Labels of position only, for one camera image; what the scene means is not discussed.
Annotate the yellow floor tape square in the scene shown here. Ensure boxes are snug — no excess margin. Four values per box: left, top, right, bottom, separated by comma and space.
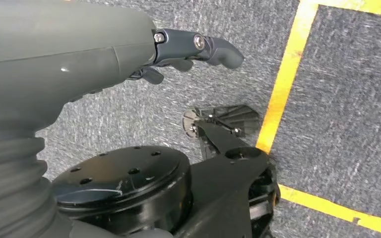
255, 0, 381, 238

